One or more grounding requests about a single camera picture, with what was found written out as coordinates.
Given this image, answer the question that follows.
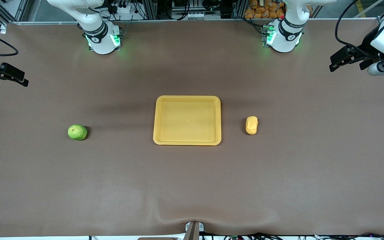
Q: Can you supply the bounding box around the aluminium table edge rail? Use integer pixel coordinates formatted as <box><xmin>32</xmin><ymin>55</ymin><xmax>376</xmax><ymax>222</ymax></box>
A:
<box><xmin>0</xmin><ymin>17</ymin><xmax>379</xmax><ymax>25</ymax></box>

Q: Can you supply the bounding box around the yellow potato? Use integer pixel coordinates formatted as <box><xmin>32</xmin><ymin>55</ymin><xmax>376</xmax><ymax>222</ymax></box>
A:
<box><xmin>246</xmin><ymin>116</ymin><xmax>258</xmax><ymax>135</ymax></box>

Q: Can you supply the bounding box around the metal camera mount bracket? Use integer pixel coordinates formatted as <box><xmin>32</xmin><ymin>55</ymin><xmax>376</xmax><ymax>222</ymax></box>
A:
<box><xmin>185</xmin><ymin>221</ymin><xmax>204</xmax><ymax>240</ymax></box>

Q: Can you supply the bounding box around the yellow plastic tray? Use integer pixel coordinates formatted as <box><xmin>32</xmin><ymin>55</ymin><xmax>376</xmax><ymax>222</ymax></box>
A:
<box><xmin>153</xmin><ymin>95</ymin><xmax>222</xmax><ymax>146</ymax></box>

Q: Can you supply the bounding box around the brown table cover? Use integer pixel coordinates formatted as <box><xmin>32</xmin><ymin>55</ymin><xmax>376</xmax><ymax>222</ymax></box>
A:
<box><xmin>0</xmin><ymin>18</ymin><xmax>384</xmax><ymax>238</ymax></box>

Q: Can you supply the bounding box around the green apple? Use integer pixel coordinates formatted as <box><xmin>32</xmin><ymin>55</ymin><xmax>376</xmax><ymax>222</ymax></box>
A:
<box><xmin>68</xmin><ymin>124</ymin><xmax>88</xmax><ymax>141</ymax></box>

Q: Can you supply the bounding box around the white power strip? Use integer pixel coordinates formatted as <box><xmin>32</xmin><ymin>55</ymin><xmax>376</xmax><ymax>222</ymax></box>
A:
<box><xmin>111</xmin><ymin>2</ymin><xmax>132</xmax><ymax>14</ymax></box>

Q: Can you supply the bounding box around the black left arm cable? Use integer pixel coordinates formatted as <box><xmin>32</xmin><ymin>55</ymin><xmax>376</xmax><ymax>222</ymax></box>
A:
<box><xmin>335</xmin><ymin>0</ymin><xmax>367</xmax><ymax>50</ymax></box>

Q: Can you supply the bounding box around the orange packaged snacks pile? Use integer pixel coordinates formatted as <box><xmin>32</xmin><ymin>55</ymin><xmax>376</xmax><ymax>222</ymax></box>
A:
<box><xmin>244</xmin><ymin>0</ymin><xmax>286</xmax><ymax>19</ymax></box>

